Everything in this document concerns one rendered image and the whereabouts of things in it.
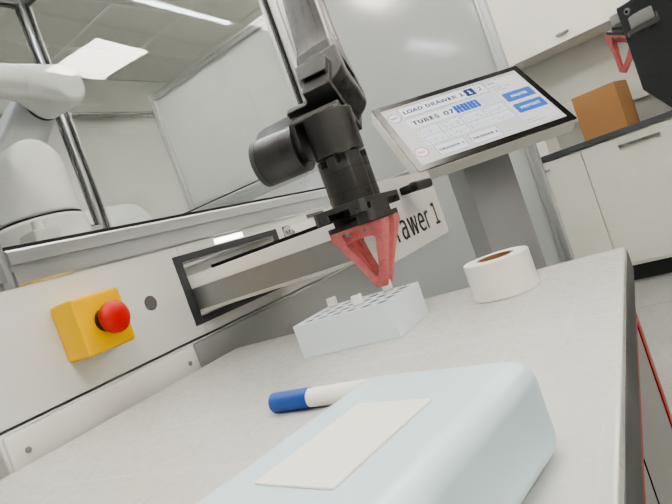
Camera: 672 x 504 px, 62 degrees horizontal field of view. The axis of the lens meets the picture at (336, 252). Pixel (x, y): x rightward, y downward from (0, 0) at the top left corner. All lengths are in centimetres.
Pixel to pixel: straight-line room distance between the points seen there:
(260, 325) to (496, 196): 97
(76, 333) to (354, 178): 37
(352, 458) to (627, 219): 356
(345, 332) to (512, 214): 124
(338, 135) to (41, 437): 47
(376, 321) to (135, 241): 43
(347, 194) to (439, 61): 200
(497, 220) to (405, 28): 119
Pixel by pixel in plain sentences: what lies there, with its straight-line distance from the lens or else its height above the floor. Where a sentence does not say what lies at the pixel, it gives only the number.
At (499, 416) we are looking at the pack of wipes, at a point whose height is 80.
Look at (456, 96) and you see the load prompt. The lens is 183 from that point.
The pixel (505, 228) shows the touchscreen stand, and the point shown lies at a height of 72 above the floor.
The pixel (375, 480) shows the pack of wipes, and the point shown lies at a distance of 19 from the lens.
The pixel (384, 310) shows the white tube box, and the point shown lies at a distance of 56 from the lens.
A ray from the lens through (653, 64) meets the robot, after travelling 91.
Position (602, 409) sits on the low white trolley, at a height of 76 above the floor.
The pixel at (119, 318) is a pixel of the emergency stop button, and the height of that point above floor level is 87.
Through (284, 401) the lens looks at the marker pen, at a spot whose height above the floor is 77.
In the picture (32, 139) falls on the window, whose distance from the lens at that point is 86.
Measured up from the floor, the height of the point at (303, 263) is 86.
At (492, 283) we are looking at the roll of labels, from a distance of 59.
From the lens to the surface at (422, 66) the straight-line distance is 261.
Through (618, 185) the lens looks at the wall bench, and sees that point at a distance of 370.
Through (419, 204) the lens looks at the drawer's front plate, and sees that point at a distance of 88.
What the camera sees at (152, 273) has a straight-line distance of 87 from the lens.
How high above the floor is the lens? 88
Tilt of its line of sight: 2 degrees down
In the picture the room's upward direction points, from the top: 20 degrees counter-clockwise
